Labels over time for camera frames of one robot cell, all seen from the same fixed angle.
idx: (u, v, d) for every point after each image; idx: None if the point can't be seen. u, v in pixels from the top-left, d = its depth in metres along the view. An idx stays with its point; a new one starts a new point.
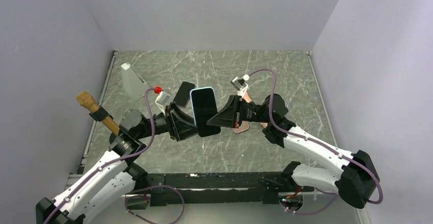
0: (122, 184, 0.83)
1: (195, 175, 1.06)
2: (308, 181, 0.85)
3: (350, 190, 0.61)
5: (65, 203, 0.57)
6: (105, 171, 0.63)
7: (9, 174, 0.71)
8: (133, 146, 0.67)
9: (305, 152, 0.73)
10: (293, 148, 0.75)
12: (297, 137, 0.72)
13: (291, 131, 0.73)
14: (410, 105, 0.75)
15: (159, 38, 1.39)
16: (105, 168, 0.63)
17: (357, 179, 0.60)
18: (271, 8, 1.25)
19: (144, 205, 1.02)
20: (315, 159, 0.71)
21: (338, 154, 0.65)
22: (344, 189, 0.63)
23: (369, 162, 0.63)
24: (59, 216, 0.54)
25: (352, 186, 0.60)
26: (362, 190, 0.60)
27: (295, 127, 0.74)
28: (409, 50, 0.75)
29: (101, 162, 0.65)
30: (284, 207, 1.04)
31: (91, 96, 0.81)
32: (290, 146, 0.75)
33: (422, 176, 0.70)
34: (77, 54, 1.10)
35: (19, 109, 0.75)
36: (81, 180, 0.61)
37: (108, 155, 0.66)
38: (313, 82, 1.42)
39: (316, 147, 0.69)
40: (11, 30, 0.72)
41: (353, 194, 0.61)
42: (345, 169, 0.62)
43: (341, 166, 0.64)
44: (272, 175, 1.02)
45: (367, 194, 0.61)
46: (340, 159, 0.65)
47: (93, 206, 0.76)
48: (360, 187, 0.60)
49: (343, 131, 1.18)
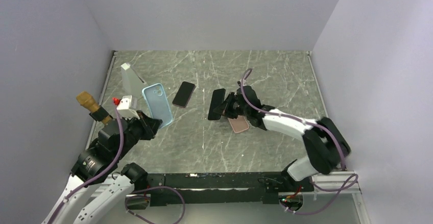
0: (119, 190, 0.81)
1: (195, 175, 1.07)
2: (301, 172, 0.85)
3: (315, 153, 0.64)
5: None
6: (72, 201, 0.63)
7: (9, 173, 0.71)
8: (100, 162, 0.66)
9: (282, 128, 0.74)
10: (273, 127, 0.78)
12: (273, 115, 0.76)
13: (270, 110, 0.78)
14: (409, 104, 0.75)
15: (159, 38, 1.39)
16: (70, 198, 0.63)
17: (317, 140, 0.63)
18: (271, 8, 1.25)
19: (144, 205, 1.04)
20: (290, 133, 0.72)
21: (302, 121, 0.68)
22: (312, 155, 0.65)
23: (331, 124, 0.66)
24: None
25: (314, 147, 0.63)
26: (325, 151, 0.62)
27: (273, 109, 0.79)
28: (409, 49, 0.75)
29: (67, 190, 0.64)
30: (284, 207, 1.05)
31: (92, 96, 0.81)
32: (270, 126, 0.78)
33: (422, 176, 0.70)
34: (77, 54, 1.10)
35: (20, 109, 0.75)
36: (50, 215, 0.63)
37: (72, 182, 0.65)
38: (313, 82, 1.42)
39: (287, 120, 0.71)
40: (11, 31, 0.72)
41: (319, 158, 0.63)
42: (307, 132, 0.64)
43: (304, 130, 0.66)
44: (272, 175, 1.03)
45: (333, 158, 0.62)
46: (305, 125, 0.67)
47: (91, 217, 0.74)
48: (322, 149, 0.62)
49: (343, 131, 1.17)
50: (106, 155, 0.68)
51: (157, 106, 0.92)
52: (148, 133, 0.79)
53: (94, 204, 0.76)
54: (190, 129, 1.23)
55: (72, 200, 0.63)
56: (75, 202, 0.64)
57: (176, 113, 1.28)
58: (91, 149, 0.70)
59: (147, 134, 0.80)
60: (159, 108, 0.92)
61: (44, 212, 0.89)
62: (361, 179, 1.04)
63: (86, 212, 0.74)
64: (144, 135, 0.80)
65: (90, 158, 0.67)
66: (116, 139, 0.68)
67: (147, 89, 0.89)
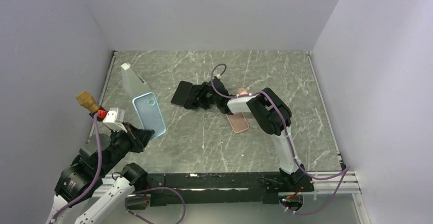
0: (120, 193, 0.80)
1: (195, 175, 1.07)
2: (281, 158, 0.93)
3: (259, 116, 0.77)
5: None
6: (58, 219, 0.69)
7: (9, 173, 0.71)
8: (80, 181, 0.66)
9: (240, 107, 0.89)
10: (237, 108, 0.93)
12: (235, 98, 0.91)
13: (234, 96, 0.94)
14: (409, 103, 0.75)
15: (158, 38, 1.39)
16: (57, 218, 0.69)
17: (258, 105, 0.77)
18: (271, 8, 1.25)
19: (144, 205, 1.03)
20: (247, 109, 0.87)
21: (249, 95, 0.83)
22: (258, 119, 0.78)
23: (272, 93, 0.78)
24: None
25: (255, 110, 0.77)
26: (265, 113, 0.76)
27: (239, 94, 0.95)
28: (410, 47, 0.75)
29: (54, 209, 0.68)
30: (284, 207, 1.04)
31: (91, 96, 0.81)
32: (236, 108, 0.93)
33: (422, 176, 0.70)
34: (77, 54, 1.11)
35: (20, 109, 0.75)
36: None
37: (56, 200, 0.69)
38: (313, 82, 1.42)
39: (241, 98, 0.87)
40: (11, 31, 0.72)
41: (263, 119, 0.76)
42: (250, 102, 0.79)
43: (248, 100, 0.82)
44: (272, 175, 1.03)
45: (274, 118, 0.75)
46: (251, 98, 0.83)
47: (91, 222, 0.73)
48: (263, 110, 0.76)
49: (343, 131, 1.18)
50: (90, 172, 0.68)
51: (147, 115, 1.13)
52: (137, 146, 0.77)
53: (95, 209, 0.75)
54: (190, 129, 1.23)
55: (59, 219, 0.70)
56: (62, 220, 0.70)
57: (176, 113, 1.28)
58: (74, 166, 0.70)
59: (136, 147, 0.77)
60: (149, 118, 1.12)
61: (44, 212, 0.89)
62: (361, 179, 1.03)
63: (87, 217, 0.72)
64: (133, 148, 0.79)
65: (70, 179, 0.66)
66: (94, 157, 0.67)
67: (139, 99, 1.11)
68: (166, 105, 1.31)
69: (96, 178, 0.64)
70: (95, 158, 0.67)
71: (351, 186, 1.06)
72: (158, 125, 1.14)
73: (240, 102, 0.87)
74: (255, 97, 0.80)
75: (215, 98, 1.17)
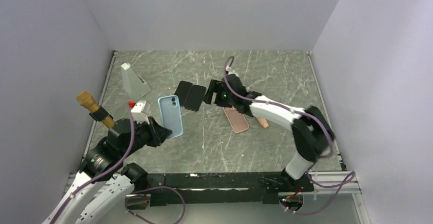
0: (120, 190, 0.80)
1: (195, 175, 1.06)
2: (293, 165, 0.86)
3: (302, 141, 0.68)
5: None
6: (78, 197, 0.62)
7: (9, 173, 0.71)
8: (107, 159, 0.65)
9: (271, 117, 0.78)
10: (261, 115, 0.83)
12: (261, 102, 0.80)
13: (256, 99, 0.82)
14: (409, 102, 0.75)
15: (158, 38, 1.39)
16: (77, 194, 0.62)
17: (306, 129, 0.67)
18: (270, 7, 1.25)
19: (144, 204, 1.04)
20: (277, 121, 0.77)
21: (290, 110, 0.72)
22: (298, 142, 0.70)
23: (318, 113, 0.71)
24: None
25: (301, 134, 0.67)
26: (311, 139, 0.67)
27: (260, 96, 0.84)
28: (410, 47, 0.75)
29: (74, 186, 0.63)
30: (284, 207, 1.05)
31: (91, 96, 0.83)
32: (257, 112, 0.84)
33: (422, 176, 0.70)
34: (77, 54, 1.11)
35: (20, 109, 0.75)
36: (55, 211, 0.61)
37: (79, 177, 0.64)
38: (313, 82, 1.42)
39: (274, 108, 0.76)
40: (11, 31, 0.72)
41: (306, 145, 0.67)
42: (295, 121, 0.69)
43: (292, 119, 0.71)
44: (272, 175, 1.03)
45: (318, 144, 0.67)
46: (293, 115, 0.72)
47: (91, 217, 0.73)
48: (309, 135, 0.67)
49: (343, 131, 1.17)
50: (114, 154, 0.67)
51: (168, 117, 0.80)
52: (155, 141, 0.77)
53: (95, 204, 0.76)
54: (190, 129, 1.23)
55: (79, 196, 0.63)
56: (81, 198, 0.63)
57: None
58: (98, 147, 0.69)
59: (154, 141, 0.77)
60: (170, 119, 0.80)
61: (44, 212, 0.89)
62: (361, 179, 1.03)
63: (87, 212, 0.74)
64: (150, 142, 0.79)
65: (97, 156, 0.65)
66: (125, 137, 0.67)
67: (163, 97, 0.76)
68: None
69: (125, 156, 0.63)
70: (123, 140, 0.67)
71: (351, 186, 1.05)
72: (175, 125, 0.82)
73: (271, 111, 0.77)
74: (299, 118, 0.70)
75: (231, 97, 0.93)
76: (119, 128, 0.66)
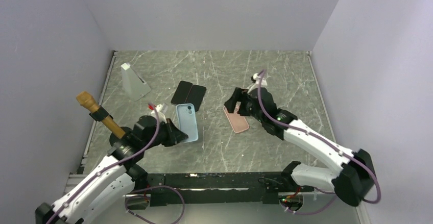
0: (121, 187, 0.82)
1: (195, 175, 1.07)
2: (305, 177, 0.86)
3: (347, 188, 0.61)
5: (65, 207, 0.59)
6: (103, 176, 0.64)
7: (10, 173, 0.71)
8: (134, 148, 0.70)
9: (306, 146, 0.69)
10: (294, 142, 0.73)
12: (298, 130, 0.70)
13: (292, 124, 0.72)
14: (408, 103, 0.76)
15: (158, 38, 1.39)
16: (103, 173, 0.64)
17: (355, 178, 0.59)
18: (271, 7, 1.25)
19: (144, 205, 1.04)
20: (314, 154, 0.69)
21: (339, 151, 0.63)
22: (340, 185, 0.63)
23: (369, 160, 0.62)
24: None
25: (348, 183, 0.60)
26: (358, 188, 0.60)
27: (295, 120, 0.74)
28: (409, 47, 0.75)
29: (100, 167, 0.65)
30: (284, 207, 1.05)
31: (91, 96, 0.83)
32: (290, 139, 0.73)
33: (422, 176, 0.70)
34: (78, 54, 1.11)
35: (20, 109, 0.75)
36: (79, 185, 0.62)
37: (106, 160, 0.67)
38: (313, 82, 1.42)
39: (316, 142, 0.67)
40: (11, 32, 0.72)
41: (350, 191, 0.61)
42: (345, 167, 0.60)
43: (341, 163, 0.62)
44: (272, 175, 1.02)
45: (363, 192, 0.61)
46: (340, 157, 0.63)
47: (92, 209, 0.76)
48: (357, 185, 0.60)
49: (343, 131, 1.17)
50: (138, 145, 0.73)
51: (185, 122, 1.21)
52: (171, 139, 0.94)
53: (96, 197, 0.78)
54: None
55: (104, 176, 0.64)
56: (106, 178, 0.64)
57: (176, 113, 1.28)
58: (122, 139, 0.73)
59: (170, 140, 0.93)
60: (186, 125, 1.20)
61: None
62: None
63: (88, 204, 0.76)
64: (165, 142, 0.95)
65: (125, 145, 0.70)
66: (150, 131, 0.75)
67: (180, 106, 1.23)
68: (166, 105, 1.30)
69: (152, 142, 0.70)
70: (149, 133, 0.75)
71: None
72: (192, 132, 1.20)
73: (312, 145, 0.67)
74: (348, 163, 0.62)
75: (258, 113, 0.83)
76: (148, 121, 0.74)
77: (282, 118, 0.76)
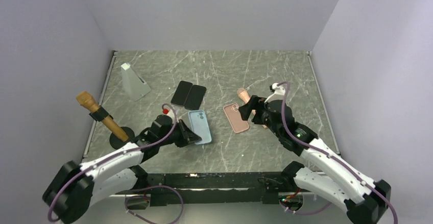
0: (125, 177, 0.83)
1: (195, 175, 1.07)
2: (309, 185, 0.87)
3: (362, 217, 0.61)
5: (93, 169, 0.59)
6: (128, 156, 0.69)
7: (9, 173, 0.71)
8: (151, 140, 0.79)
9: (324, 168, 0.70)
10: (314, 162, 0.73)
12: (319, 152, 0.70)
13: (312, 144, 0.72)
14: (409, 102, 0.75)
15: (158, 38, 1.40)
16: (128, 153, 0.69)
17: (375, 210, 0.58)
18: (270, 7, 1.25)
19: (144, 205, 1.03)
20: (334, 178, 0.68)
21: (362, 181, 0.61)
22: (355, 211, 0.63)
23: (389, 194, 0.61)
24: (61, 199, 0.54)
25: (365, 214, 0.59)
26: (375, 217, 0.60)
27: (316, 140, 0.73)
28: (409, 47, 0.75)
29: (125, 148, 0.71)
30: (284, 207, 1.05)
31: (91, 96, 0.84)
32: (309, 157, 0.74)
33: (422, 176, 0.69)
34: (77, 54, 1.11)
35: (20, 109, 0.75)
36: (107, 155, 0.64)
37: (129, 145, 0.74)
38: (313, 82, 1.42)
39: (337, 167, 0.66)
40: (11, 31, 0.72)
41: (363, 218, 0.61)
42: (366, 199, 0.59)
43: (362, 194, 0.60)
44: (272, 175, 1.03)
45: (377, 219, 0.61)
46: (362, 187, 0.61)
47: (99, 190, 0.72)
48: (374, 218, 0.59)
49: (343, 131, 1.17)
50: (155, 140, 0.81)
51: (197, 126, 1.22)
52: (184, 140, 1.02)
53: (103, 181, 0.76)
54: None
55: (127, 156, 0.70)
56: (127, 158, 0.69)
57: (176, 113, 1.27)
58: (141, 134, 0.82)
59: (183, 142, 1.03)
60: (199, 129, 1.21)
61: (44, 213, 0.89)
62: None
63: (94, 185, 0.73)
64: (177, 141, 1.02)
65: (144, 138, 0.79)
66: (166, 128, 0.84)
67: (192, 112, 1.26)
68: (166, 105, 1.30)
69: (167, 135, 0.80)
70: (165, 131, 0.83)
71: None
72: (205, 134, 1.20)
73: (333, 169, 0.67)
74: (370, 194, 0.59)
75: (276, 126, 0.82)
76: (165, 120, 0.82)
77: (302, 135, 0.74)
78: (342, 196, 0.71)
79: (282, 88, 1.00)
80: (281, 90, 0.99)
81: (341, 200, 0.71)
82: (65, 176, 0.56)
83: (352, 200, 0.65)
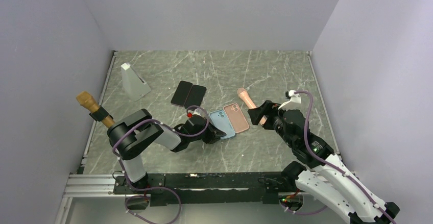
0: (139, 167, 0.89)
1: (195, 175, 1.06)
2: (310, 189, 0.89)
3: None
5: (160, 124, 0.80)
6: (171, 132, 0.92)
7: (9, 173, 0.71)
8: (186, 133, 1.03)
9: (336, 183, 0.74)
10: (324, 175, 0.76)
12: (335, 170, 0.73)
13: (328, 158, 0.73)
14: (409, 102, 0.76)
15: (158, 38, 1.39)
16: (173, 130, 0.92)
17: None
18: (270, 8, 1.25)
19: (144, 204, 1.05)
20: (344, 195, 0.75)
21: (375, 204, 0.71)
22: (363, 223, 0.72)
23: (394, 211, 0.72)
24: (125, 139, 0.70)
25: None
26: None
27: (332, 156, 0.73)
28: (409, 47, 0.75)
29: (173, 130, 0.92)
30: (284, 207, 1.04)
31: (92, 96, 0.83)
32: (320, 171, 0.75)
33: (421, 175, 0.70)
34: (77, 54, 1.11)
35: (20, 109, 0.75)
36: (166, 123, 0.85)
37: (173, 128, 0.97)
38: (313, 82, 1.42)
39: (352, 186, 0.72)
40: (11, 31, 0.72)
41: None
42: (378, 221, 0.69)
43: (374, 215, 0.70)
44: (272, 175, 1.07)
45: None
46: (375, 208, 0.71)
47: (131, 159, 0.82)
48: None
49: (343, 131, 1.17)
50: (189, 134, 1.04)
51: (220, 124, 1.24)
52: (211, 138, 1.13)
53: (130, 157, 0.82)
54: None
55: (171, 133, 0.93)
56: (169, 133, 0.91)
57: (176, 113, 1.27)
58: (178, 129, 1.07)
59: (210, 137, 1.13)
60: (222, 127, 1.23)
61: (44, 213, 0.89)
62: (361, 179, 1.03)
63: None
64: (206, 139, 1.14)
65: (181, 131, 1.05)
66: (198, 128, 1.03)
67: (213, 113, 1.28)
68: (166, 105, 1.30)
69: (201, 132, 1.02)
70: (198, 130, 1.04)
71: None
72: (228, 131, 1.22)
73: (347, 188, 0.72)
74: (380, 213, 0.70)
75: (290, 137, 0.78)
76: (198, 121, 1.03)
77: (318, 150, 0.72)
78: (346, 208, 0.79)
79: (299, 97, 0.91)
80: (297, 98, 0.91)
81: (345, 212, 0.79)
82: (140, 118, 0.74)
83: (358, 216, 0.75)
